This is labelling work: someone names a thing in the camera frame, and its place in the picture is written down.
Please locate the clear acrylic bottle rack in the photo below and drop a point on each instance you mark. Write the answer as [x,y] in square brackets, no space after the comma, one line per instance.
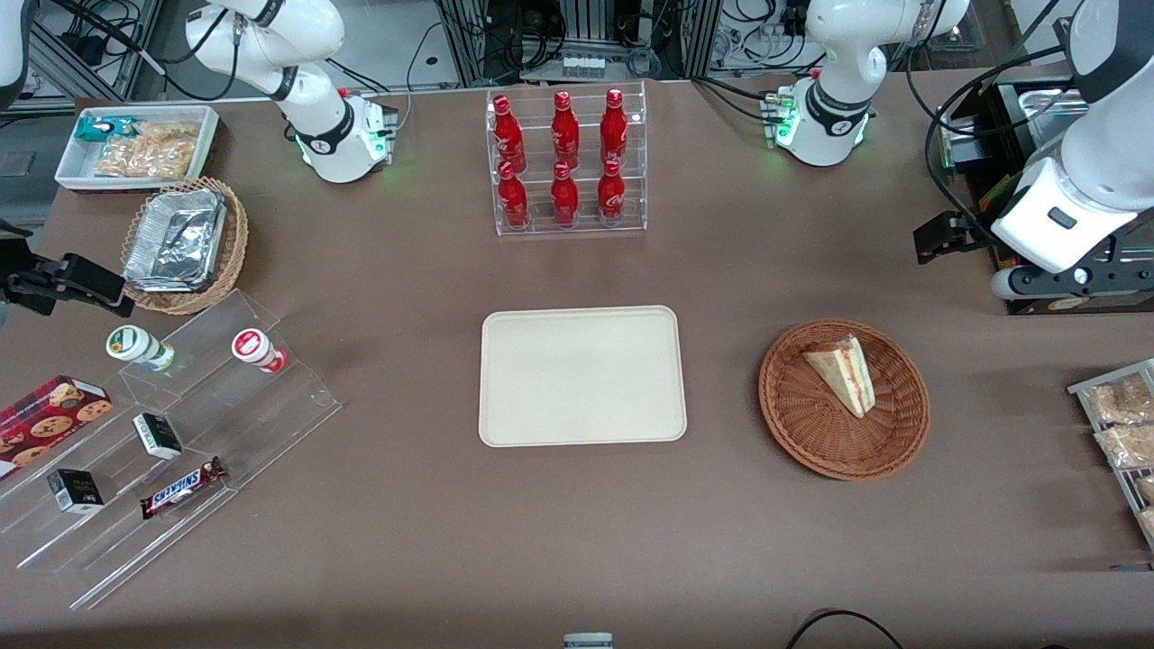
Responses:
[586,225]

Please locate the red cookie box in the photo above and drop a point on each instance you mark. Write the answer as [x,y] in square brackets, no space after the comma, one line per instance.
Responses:
[50,419]

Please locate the clear bag of pastry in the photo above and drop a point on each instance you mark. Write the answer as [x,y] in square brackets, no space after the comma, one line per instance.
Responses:
[1145,489]
[1131,446]
[1122,401]
[1148,523]

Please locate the stacked aluminium foil containers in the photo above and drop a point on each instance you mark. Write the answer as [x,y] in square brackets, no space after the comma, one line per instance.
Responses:
[176,239]

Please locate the oval wicker basket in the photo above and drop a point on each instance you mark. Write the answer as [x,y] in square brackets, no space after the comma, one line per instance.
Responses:
[236,230]

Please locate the white plastic snack bin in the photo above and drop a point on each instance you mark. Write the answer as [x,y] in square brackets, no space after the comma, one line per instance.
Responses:
[72,171]

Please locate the teal snack packet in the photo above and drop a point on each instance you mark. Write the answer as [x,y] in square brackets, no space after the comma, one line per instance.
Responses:
[101,128]

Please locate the green lid yogurt cup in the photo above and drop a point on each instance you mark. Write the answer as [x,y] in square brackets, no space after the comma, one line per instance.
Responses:
[135,344]

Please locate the white power strip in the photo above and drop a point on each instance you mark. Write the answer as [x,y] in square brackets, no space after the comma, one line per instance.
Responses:
[581,67]

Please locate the Snickers chocolate bar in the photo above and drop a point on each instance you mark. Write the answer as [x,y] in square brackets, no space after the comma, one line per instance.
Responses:
[180,489]

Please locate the small black box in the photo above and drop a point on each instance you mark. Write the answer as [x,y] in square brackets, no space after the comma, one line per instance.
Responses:
[158,435]
[75,491]

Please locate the round brown wicker basket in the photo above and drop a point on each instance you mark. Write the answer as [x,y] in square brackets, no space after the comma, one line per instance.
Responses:
[838,442]

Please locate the beige plastic tray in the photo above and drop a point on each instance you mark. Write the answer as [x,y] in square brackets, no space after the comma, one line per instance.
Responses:
[581,379]

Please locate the black machine box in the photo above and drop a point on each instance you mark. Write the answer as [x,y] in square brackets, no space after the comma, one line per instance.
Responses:
[992,113]

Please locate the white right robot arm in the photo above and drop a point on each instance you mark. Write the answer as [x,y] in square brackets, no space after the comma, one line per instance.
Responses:
[270,36]

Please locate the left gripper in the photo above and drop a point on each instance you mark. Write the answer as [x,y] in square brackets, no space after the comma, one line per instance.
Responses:
[972,227]

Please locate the triangle sandwich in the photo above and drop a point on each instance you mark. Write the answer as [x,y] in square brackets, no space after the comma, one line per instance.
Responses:
[843,374]

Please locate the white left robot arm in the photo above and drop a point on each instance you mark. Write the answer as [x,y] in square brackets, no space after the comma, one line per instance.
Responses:
[838,36]

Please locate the clear bag of crackers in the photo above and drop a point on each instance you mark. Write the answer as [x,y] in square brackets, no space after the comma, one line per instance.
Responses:
[153,149]

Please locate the red soda bottle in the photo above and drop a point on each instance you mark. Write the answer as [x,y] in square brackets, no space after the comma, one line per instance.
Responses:
[564,200]
[565,131]
[509,135]
[611,194]
[614,131]
[514,200]

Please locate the clear acrylic stepped shelf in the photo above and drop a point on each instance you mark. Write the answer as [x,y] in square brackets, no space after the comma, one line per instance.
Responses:
[261,415]

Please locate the red lid yogurt cup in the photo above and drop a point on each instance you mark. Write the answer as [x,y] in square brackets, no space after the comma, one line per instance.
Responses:
[252,347]

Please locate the small grey device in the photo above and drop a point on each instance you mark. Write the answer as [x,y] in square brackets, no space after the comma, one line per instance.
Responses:
[588,641]

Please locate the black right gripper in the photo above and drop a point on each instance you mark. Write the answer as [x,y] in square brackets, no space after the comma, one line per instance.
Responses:
[22,281]

